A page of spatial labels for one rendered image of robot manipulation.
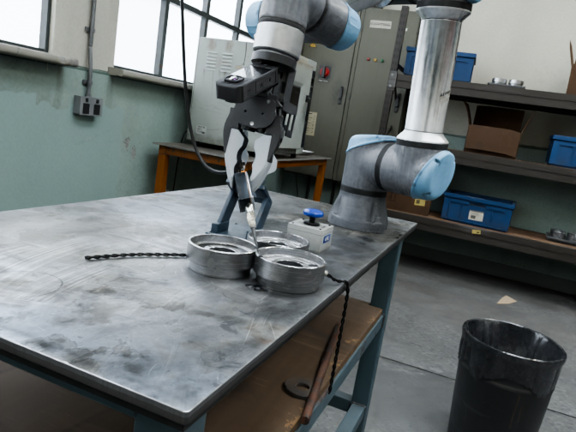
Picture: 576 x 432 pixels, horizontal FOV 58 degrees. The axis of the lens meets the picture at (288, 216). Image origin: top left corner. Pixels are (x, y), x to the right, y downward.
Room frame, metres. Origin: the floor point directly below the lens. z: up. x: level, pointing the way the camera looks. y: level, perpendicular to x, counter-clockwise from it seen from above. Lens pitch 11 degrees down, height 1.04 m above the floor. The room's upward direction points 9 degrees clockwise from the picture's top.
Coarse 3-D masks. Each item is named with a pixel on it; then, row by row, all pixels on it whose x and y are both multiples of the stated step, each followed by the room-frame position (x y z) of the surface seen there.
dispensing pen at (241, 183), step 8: (240, 168) 0.82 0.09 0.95; (240, 176) 0.79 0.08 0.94; (240, 184) 0.78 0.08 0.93; (240, 192) 0.77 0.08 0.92; (248, 192) 0.77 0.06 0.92; (240, 200) 0.77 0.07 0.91; (248, 200) 0.77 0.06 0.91; (240, 208) 0.79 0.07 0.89; (248, 208) 0.77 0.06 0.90; (248, 216) 0.77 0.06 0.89; (256, 240) 0.74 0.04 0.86; (256, 248) 0.74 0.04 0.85
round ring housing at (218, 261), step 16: (192, 240) 0.76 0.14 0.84; (208, 240) 0.79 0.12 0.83; (224, 240) 0.80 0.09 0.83; (240, 240) 0.80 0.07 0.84; (192, 256) 0.72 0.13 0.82; (208, 256) 0.70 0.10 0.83; (224, 256) 0.70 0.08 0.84; (240, 256) 0.71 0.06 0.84; (208, 272) 0.71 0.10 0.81; (224, 272) 0.71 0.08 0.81; (240, 272) 0.72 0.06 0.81
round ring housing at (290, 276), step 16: (256, 256) 0.72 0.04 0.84; (272, 256) 0.77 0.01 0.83; (288, 256) 0.78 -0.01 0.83; (304, 256) 0.78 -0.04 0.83; (320, 256) 0.77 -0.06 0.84; (256, 272) 0.71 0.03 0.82; (272, 272) 0.69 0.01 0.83; (288, 272) 0.69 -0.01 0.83; (304, 272) 0.69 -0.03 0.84; (320, 272) 0.71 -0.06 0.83; (272, 288) 0.70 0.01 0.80; (288, 288) 0.69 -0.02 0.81; (304, 288) 0.70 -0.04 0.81
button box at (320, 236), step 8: (288, 224) 0.97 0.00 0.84; (296, 224) 0.97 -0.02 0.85; (304, 224) 0.98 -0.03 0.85; (312, 224) 0.97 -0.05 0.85; (320, 224) 1.00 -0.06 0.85; (288, 232) 0.97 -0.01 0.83; (296, 232) 0.96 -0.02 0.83; (304, 232) 0.95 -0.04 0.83; (312, 232) 0.95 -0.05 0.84; (320, 232) 0.94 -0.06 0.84; (328, 232) 0.98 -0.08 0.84; (312, 240) 0.95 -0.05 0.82; (320, 240) 0.94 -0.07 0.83; (328, 240) 0.99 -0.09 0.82; (312, 248) 0.95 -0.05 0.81; (320, 248) 0.95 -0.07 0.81; (328, 248) 1.00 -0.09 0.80
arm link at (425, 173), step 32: (416, 0) 1.21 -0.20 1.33; (448, 0) 1.13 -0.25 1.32; (480, 0) 1.15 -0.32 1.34; (448, 32) 1.15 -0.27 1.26; (416, 64) 1.18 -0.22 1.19; (448, 64) 1.16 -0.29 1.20; (416, 96) 1.17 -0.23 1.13; (448, 96) 1.18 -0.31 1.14; (416, 128) 1.17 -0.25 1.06; (384, 160) 1.20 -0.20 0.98; (416, 160) 1.15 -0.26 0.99; (448, 160) 1.16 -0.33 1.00; (416, 192) 1.16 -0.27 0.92
